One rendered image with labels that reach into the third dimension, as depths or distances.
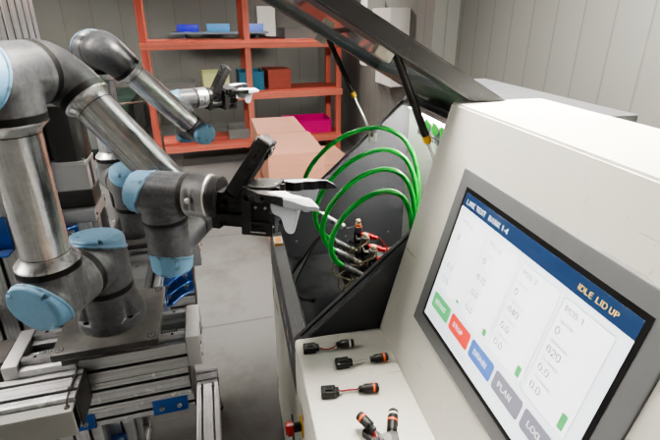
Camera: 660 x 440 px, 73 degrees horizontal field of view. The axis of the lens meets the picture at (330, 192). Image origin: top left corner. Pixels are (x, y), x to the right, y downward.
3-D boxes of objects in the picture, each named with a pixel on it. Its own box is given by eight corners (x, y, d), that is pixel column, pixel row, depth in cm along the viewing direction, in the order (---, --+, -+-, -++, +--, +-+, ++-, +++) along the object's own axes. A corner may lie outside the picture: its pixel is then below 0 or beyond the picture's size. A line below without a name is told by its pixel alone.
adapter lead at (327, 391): (321, 400, 92) (321, 392, 91) (320, 391, 94) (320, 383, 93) (379, 395, 93) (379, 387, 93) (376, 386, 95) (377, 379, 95)
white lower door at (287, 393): (277, 396, 203) (270, 266, 178) (283, 395, 204) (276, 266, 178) (299, 550, 144) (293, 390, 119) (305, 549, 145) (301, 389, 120)
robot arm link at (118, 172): (121, 213, 141) (113, 173, 136) (108, 201, 151) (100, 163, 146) (158, 203, 149) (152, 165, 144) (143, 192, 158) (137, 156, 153)
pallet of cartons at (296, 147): (346, 187, 482) (348, 112, 451) (384, 247, 355) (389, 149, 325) (254, 192, 465) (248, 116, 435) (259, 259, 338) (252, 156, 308)
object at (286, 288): (272, 267, 177) (270, 232, 171) (283, 266, 177) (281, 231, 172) (294, 385, 120) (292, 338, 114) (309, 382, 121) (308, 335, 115)
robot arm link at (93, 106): (42, 63, 92) (207, 231, 100) (-4, 69, 82) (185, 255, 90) (70, 23, 88) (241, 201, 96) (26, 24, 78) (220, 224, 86)
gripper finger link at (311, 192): (328, 207, 83) (281, 212, 79) (329, 176, 81) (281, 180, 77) (335, 211, 80) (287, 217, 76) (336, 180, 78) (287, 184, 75)
